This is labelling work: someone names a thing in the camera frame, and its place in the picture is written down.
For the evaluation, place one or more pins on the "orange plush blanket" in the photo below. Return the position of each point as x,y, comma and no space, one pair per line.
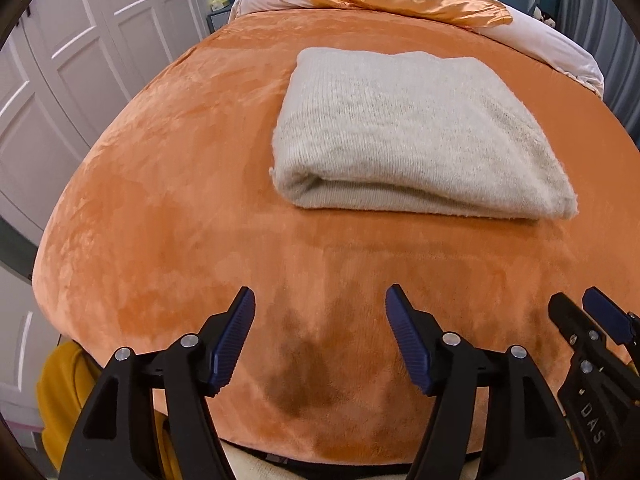
175,185

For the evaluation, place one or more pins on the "white panelled wardrobe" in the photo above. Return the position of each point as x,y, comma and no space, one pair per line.
100,35

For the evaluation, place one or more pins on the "yellow tissue box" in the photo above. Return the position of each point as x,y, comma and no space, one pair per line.
218,2

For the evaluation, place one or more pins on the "white knitted sweater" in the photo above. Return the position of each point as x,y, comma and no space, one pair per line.
415,125

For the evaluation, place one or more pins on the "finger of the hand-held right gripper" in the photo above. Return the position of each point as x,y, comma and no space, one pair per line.
575,325
607,315

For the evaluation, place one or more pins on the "white rolled duvet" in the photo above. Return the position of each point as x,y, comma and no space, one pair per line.
540,40

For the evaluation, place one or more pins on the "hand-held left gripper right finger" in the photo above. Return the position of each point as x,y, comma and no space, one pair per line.
407,335

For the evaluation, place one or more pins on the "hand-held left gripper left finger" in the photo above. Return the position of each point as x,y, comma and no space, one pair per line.
232,340

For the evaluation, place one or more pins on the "grey nightstand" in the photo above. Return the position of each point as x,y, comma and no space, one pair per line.
218,21

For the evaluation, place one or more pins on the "yellow garment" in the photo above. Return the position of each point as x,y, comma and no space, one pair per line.
60,385

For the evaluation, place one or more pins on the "grey curtain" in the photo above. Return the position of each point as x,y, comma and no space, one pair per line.
600,20

